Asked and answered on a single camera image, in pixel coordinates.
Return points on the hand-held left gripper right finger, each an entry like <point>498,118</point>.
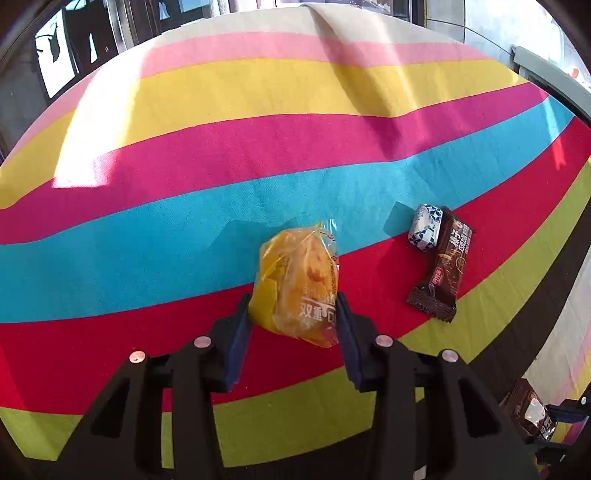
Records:
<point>348,341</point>

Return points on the orange cake packet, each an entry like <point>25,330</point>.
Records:
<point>295,277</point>

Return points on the grey counter ledge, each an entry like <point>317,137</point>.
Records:
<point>540,69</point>

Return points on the striped colourful tablecloth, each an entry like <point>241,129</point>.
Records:
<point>231,138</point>

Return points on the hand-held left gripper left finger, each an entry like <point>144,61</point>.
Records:
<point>240,341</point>

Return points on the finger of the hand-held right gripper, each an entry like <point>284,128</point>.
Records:
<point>554,452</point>
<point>572,411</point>

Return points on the blue white candy packet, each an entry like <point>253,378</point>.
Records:
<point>425,226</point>

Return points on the brown chocolate packet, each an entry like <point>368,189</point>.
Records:
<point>441,272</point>
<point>526,406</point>

